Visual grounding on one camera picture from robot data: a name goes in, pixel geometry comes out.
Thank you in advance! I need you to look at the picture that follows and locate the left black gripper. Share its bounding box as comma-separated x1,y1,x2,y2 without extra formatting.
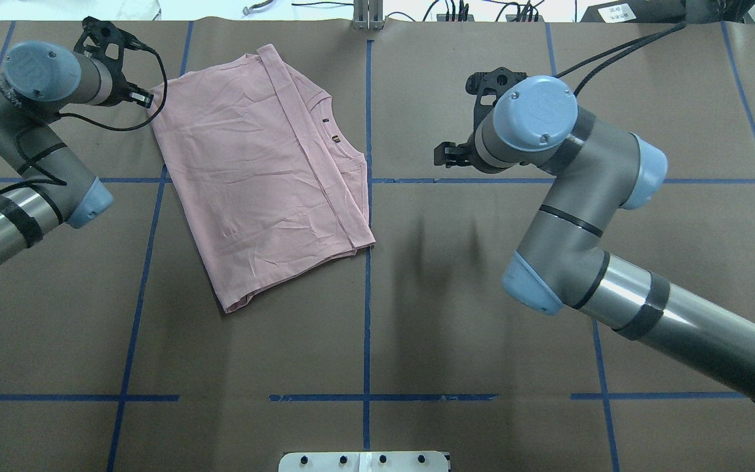
109,73,155,109

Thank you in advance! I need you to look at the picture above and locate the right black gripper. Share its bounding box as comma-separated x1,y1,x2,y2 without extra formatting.
433,136,491,174

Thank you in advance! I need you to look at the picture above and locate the pink printed t-shirt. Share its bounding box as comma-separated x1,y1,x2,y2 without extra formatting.
151,44,376,313

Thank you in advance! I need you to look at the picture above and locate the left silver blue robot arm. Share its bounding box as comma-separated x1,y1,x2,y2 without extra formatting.
0,40,155,265

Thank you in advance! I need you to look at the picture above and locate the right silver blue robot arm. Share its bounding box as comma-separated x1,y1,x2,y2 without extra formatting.
433,67,755,404

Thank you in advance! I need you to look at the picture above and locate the black box with label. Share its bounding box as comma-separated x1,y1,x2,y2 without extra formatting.
578,1,686,24

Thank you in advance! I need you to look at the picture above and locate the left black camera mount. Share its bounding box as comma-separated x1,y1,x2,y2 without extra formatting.
73,17,158,77

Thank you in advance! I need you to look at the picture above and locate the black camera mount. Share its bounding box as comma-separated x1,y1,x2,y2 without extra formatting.
465,67,528,131
73,17,158,77

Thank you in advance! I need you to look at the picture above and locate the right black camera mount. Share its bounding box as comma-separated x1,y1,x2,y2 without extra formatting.
465,67,528,131

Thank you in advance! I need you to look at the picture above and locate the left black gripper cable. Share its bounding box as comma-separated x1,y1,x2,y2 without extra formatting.
17,46,170,191

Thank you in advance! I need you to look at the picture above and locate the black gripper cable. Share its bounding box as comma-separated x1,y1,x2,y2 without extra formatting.
553,20,689,96
17,46,170,191

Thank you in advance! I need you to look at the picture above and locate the aluminium frame post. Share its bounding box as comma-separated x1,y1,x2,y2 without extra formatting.
351,0,385,31

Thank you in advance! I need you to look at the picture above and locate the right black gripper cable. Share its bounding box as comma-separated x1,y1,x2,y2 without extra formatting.
553,20,689,96

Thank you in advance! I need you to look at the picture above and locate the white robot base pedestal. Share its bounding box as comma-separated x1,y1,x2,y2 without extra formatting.
278,450,452,471

